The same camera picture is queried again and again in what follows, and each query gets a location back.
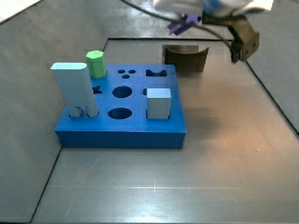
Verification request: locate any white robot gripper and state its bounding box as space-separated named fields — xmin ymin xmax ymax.
xmin=154 ymin=0 xmax=274 ymax=63

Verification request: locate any purple star prism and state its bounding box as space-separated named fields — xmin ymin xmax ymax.
xmin=167 ymin=14 xmax=202 ymax=35

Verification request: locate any blue shape sorter board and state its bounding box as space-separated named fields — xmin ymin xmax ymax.
xmin=55 ymin=64 xmax=187 ymax=149

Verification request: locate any light blue square peg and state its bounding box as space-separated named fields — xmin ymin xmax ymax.
xmin=146 ymin=88 xmax=173 ymax=120

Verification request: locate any green hexagonal peg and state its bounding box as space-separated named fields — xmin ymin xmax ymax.
xmin=86 ymin=50 xmax=107 ymax=79

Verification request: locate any light blue tall peg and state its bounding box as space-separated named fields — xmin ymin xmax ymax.
xmin=51 ymin=62 xmax=99 ymax=117

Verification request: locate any black cable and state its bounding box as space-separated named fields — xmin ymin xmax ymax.
xmin=119 ymin=0 xmax=237 ymax=45

